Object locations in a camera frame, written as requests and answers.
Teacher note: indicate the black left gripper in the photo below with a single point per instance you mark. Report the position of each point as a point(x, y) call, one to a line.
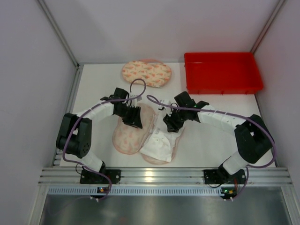
point(131, 116)

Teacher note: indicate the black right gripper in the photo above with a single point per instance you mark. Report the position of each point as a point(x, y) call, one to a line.
point(173, 118)

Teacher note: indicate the white bras pile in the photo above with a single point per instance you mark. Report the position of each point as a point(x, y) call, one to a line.
point(161, 146)

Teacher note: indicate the floral mesh laundry bag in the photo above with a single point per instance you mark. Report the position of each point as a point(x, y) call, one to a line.
point(155, 73)

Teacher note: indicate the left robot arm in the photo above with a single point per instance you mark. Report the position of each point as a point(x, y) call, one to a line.
point(75, 134)

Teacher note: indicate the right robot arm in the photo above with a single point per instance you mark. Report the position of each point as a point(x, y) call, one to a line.
point(252, 137)

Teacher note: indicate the red plastic tray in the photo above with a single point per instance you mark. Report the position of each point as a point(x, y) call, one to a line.
point(222, 73)

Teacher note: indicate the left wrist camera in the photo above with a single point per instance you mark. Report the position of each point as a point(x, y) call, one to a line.
point(133, 100)

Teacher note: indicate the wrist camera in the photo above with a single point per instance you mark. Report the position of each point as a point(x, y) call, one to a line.
point(164, 105)
point(133, 100)

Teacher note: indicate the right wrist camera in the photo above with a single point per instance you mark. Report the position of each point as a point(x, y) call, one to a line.
point(164, 105)

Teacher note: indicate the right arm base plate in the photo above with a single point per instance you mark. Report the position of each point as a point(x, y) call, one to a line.
point(221, 176)

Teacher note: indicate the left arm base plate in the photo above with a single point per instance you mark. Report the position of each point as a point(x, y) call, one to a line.
point(88, 177)

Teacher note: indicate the slotted cable duct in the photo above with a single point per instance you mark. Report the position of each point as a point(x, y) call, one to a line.
point(141, 191)

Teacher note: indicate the aluminium front rail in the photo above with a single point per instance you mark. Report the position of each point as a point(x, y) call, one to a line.
point(266, 177)

